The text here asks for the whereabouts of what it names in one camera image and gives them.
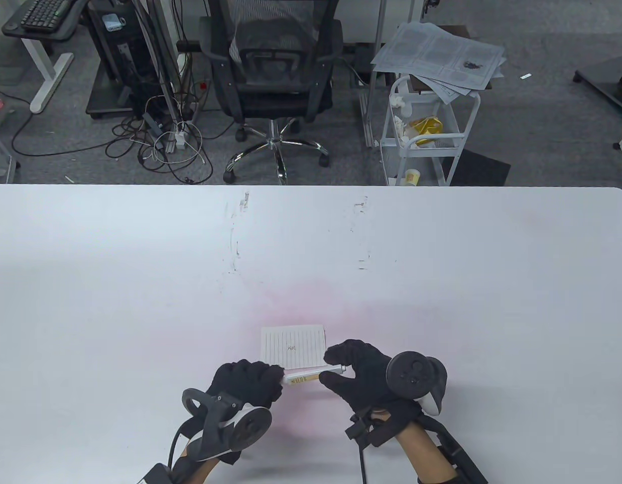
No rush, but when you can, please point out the white lined paper note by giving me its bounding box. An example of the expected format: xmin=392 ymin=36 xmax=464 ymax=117
xmin=260 ymin=325 xmax=327 ymax=371

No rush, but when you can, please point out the white power strip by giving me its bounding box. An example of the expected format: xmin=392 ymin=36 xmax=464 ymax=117
xmin=165 ymin=121 xmax=192 ymax=153

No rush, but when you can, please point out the black floor mat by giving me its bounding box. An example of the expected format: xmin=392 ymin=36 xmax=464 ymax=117
xmin=444 ymin=148 xmax=512 ymax=187

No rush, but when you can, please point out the black desk with white legs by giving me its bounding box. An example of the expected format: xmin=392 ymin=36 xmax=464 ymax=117
xmin=1 ymin=0 xmax=91 ymax=114

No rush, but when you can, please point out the black right wrist controller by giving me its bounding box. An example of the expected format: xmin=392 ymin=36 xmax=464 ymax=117
xmin=385 ymin=351 xmax=449 ymax=417

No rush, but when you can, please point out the person's right hand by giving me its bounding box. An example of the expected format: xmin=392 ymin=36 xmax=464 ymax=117
xmin=319 ymin=339 xmax=423 ymax=420

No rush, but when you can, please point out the black wrist controller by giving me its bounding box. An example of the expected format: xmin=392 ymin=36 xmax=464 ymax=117
xmin=385 ymin=351 xmax=449 ymax=417
xmin=181 ymin=388 xmax=273 ymax=462

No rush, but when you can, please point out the stack of newspapers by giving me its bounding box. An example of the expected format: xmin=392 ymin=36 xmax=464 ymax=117
xmin=370 ymin=21 xmax=508 ymax=105

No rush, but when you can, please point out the black left wrist mount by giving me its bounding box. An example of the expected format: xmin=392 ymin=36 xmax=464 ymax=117
xmin=138 ymin=429 xmax=201 ymax=484

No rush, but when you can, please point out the black wheeled platform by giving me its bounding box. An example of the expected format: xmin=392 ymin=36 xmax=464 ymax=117
xmin=573 ymin=52 xmax=622 ymax=119

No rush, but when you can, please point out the white wire utility cart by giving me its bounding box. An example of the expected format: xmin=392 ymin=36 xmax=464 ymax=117
xmin=379 ymin=76 xmax=482 ymax=188

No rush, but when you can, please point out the person's right forearm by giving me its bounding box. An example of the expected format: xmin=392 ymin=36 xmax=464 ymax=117
xmin=393 ymin=421 xmax=463 ymax=484

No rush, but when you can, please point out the person's left hand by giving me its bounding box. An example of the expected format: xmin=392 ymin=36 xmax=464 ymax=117
xmin=206 ymin=360 xmax=284 ymax=409

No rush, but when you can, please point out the black mesh office chair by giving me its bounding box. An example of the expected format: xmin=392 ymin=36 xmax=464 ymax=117
xmin=199 ymin=0 xmax=345 ymax=185

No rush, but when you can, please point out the tangle of floor cables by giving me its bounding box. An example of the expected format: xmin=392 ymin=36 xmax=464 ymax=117
xmin=103 ymin=91 xmax=217 ymax=185

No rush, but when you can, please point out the person's left forearm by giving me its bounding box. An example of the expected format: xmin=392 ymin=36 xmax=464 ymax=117
xmin=176 ymin=443 xmax=226 ymax=484

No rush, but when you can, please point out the black left wrist controller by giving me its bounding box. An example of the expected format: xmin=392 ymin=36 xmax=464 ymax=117
xmin=181 ymin=388 xmax=273 ymax=462

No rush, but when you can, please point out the black keyboard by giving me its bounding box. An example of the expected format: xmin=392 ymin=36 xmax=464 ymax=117
xmin=20 ymin=0 xmax=76 ymax=29

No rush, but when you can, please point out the yellow snack bag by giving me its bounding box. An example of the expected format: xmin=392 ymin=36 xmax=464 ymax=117
xmin=409 ymin=116 xmax=446 ymax=138

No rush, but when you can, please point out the black computer tower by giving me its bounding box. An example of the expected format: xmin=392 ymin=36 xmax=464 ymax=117
xmin=86 ymin=0 xmax=166 ymax=120

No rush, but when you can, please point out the white marker pen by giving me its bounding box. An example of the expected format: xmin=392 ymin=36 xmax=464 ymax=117
xmin=282 ymin=366 xmax=348 ymax=386

